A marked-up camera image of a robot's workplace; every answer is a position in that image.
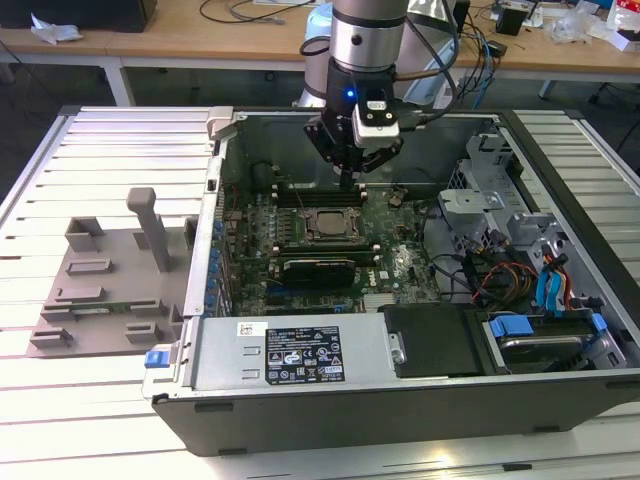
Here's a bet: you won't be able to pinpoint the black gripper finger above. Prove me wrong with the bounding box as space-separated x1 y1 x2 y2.
302 119 350 190
348 141 405 189

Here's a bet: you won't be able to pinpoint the metal socket cover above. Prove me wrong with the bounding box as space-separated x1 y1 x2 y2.
301 207 362 244

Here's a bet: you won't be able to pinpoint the silver square CPU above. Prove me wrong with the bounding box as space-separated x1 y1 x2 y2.
314 212 347 236

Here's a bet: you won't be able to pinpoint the CPU socket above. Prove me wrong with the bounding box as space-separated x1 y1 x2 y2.
298 205 365 247

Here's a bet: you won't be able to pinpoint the black cylindrical part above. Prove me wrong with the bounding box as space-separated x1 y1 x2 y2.
251 161 275 190

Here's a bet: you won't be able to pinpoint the white labelled device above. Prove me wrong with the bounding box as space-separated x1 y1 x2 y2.
433 83 461 110

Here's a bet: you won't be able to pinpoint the metal drive cage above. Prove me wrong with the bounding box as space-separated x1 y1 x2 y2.
437 130 576 301

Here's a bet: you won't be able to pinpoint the green motherboard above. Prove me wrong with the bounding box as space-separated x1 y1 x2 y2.
219 187 444 316

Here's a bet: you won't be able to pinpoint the grey case release latch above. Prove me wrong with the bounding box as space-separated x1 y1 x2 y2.
206 106 236 142

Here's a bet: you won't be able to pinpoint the black graphics card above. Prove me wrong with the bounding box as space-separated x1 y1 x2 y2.
269 257 357 290

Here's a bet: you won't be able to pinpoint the small black cube box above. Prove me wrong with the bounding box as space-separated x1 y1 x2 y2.
496 3 527 37

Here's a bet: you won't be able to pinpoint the black plastic shroud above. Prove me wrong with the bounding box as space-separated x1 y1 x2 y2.
377 302 489 379

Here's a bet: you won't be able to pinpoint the blue disk carrier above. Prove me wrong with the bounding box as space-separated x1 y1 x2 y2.
488 312 535 345

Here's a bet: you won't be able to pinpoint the silver power supply unit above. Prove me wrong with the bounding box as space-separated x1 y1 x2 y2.
192 313 396 392

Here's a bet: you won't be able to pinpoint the clear plastic bags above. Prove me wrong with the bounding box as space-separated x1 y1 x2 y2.
546 1 612 45

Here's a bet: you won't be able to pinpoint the grey parts rack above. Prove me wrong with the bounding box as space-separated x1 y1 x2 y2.
28 187 201 359

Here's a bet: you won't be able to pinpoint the silver hard disk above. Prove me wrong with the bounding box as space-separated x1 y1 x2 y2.
497 335 585 374

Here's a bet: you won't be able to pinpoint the black open PC case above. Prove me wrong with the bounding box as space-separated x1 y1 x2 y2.
141 106 640 457

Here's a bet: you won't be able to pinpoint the green RAM stick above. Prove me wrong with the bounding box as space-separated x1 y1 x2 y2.
72 301 135 316

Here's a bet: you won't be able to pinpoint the large black box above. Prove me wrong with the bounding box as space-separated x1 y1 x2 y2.
0 0 159 34

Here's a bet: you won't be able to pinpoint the red white package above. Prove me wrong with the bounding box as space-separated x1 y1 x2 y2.
606 0 640 52

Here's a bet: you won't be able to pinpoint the crumpled white paper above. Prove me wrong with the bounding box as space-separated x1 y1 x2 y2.
29 12 84 46

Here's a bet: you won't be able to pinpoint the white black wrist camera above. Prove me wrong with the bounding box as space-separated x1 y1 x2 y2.
352 87 404 150

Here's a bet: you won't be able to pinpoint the grey cable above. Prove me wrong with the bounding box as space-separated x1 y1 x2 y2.
227 0 287 26

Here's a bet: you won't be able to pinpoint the yellow red power wires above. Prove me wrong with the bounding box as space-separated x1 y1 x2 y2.
469 262 540 304

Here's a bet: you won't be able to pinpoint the blue flat wire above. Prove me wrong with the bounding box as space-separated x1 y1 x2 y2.
546 253 570 322
534 269 552 310

